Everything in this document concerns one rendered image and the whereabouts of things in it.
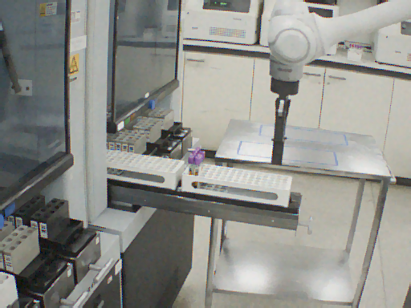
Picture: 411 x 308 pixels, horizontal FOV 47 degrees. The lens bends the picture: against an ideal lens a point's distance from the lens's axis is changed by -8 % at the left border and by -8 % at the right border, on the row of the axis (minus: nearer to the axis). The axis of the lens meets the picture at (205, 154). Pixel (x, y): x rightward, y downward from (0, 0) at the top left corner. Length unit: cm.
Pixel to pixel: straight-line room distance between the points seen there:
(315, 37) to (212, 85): 269
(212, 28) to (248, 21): 27
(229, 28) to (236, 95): 50
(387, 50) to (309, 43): 259
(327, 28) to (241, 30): 255
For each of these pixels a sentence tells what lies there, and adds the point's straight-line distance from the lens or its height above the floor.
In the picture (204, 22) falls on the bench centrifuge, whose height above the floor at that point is 104.
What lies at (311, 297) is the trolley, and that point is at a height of 28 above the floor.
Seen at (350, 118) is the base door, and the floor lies 47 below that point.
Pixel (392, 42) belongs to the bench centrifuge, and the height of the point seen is 107.
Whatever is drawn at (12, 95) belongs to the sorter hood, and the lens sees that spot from 96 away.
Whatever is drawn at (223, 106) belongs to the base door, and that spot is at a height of 43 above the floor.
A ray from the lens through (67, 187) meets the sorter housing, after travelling 125.
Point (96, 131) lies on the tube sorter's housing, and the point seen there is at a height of 99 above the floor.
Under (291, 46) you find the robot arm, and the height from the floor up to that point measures 127.
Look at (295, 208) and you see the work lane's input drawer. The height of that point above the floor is 82.
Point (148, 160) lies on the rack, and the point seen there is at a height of 86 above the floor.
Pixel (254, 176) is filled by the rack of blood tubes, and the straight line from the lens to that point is 144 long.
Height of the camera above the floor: 141
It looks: 20 degrees down
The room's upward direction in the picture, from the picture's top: 4 degrees clockwise
